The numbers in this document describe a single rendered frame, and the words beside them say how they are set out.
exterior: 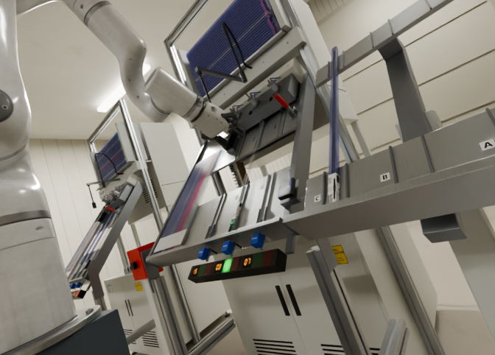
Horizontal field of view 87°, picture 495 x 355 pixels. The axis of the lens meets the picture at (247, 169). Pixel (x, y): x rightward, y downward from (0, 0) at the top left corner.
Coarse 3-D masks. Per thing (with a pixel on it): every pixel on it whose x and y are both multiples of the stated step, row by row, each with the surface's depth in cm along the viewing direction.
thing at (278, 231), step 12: (240, 228) 68; (252, 228) 65; (264, 228) 63; (276, 228) 62; (288, 228) 61; (204, 240) 78; (216, 240) 74; (228, 240) 72; (240, 240) 71; (276, 240) 66; (168, 252) 90; (180, 252) 86; (192, 252) 84; (216, 252) 81; (156, 264) 102; (168, 264) 99
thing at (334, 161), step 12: (336, 48) 67; (336, 60) 63; (336, 72) 60; (336, 84) 57; (336, 96) 54; (336, 108) 52; (336, 120) 49; (336, 132) 47; (336, 144) 45; (336, 156) 44; (336, 168) 42
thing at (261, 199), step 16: (272, 176) 77; (288, 176) 72; (256, 192) 78; (272, 192) 72; (208, 208) 94; (224, 208) 86; (256, 208) 73; (272, 208) 68; (192, 224) 95; (208, 224) 87; (224, 224) 80; (240, 224) 74; (192, 240) 88
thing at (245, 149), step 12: (300, 96) 98; (276, 120) 100; (288, 120) 93; (252, 132) 110; (264, 132) 101; (276, 132) 94; (288, 132) 88; (216, 144) 134; (240, 144) 110; (252, 144) 102; (264, 144) 95; (204, 156) 136; (228, 156) 112; (240, 156) 103; (216, 168) 113
